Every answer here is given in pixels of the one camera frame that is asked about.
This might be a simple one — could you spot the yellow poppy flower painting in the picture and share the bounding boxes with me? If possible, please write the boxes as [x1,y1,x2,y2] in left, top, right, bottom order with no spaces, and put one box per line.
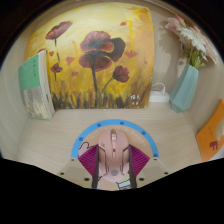
[24,2,156,110]

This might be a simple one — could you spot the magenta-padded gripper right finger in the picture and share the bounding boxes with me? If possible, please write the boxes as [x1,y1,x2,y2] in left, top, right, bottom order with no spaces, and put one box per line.
[126,143,170,189]

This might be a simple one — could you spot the pink and white flower bouquet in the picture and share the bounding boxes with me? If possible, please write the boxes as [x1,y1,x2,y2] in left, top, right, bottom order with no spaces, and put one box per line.
[164,14,219,70]

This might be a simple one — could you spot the white power strip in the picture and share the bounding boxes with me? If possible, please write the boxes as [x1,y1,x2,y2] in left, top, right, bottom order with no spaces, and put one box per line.
[148,82,172,104]

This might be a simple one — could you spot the orange book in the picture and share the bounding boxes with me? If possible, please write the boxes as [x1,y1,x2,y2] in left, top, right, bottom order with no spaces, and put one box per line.
[195,98,224,163]

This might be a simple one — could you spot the teal faceted vase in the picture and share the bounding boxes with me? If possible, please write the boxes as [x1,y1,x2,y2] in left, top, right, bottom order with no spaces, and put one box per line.
[169,63,200,114]

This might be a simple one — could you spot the pink computer mouse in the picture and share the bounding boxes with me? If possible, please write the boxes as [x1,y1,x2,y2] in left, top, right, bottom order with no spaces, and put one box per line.
[94,128,132,184]

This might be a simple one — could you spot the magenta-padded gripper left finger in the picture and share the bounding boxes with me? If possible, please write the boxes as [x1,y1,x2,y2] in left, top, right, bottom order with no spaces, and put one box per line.
[57,143,101,190]

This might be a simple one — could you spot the green and beige book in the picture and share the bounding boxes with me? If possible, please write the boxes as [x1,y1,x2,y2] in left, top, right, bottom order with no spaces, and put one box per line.
[17,49,56,121]

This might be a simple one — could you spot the round blue-rimmed cartoon mouse pad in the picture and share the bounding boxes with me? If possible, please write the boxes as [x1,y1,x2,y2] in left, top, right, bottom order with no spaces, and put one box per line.
[70,119,160,191]

